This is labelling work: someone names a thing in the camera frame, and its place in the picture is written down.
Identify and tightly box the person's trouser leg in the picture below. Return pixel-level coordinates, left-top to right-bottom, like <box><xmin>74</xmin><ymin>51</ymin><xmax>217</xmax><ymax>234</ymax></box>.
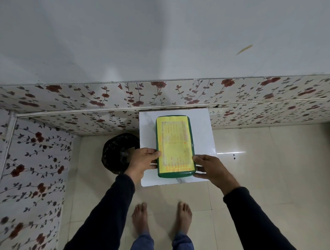
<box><xmin>130</xmin><ymin>234</ymin><xmax>155</xmax><ymax>250</ymax></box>
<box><xmin>172</xmin><ymin>232</ymin><xmax>194</xmax><ymax>250</ymax></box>

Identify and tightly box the person's left hand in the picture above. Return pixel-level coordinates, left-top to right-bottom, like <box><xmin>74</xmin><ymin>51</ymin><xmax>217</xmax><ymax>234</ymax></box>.
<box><xmin>123</xmin><ymin>147</ymin><xmax>162</xmax><ymax>185</ymax></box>

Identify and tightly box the person's right forearm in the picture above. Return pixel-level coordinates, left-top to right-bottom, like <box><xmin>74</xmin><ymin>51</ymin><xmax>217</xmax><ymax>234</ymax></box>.
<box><xmin>223</xmin><ymin>186</ymin><xmax>297</xmax><ymax>250</ymax></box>

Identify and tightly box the person's right hand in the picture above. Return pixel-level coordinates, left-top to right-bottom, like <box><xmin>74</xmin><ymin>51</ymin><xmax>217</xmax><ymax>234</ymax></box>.
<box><xmin>192</xmin><ymin>154</ymin><xmax>241</xmax><ymax>196</ymax></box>

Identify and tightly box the white table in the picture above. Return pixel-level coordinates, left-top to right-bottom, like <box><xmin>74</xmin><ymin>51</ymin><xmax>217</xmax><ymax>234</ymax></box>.
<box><xmin>139</xmin><ymin>108</ymin><xmax>217</xmax><ymax>188</ymax></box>

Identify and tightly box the person's foot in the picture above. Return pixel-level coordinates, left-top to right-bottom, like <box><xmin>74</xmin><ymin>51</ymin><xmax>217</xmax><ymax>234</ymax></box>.
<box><xmin>176</xmin><ymin>202</ymin><xmax>193</xmax><ymax>234</ymax></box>
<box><xmin>132</xmin><ymin>202</ymin><xmax>150</xmax><ymax>235</ymax></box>

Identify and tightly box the black trash bin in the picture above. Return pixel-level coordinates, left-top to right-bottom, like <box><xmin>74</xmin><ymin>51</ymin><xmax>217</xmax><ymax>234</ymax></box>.
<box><xmin>102</xmin><ymin>133</ymin><xmax>141</xmax><ymax>175</ymax></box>

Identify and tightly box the person's left trouser leg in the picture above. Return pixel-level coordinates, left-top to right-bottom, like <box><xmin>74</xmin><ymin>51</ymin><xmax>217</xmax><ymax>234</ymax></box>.
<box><xmin>130</xmin><ymin>234</ymin><xmax>155</xmax><ymax>250</ymax></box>

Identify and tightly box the person's right foot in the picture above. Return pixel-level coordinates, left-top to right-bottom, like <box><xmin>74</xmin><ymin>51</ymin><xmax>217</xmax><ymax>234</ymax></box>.
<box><xmin>176</xmin><ymin>202</ymin><xmax>193</xmax><ymax>234</ymax></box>

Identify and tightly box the person's right trouser leg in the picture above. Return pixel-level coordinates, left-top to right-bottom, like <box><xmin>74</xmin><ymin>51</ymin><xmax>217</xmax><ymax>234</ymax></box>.
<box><xmin>172</xmin><ymin>232</ymin><xmax>194</xmax><ymax>250</ymax></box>

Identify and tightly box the person's left foot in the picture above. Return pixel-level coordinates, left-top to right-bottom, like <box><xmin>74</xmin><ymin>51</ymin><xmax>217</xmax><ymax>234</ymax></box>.
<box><xmin>132</xmin><ymin>202</ymin><xmax>150</xmax><ymax>235</ymax></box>

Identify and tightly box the person's left forearm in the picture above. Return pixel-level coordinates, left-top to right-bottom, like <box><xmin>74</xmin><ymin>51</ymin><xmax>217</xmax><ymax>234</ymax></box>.
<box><xmin>63</xmin><ymin>174</ymin><xmax>136</xmax><ymax>250</ymax></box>

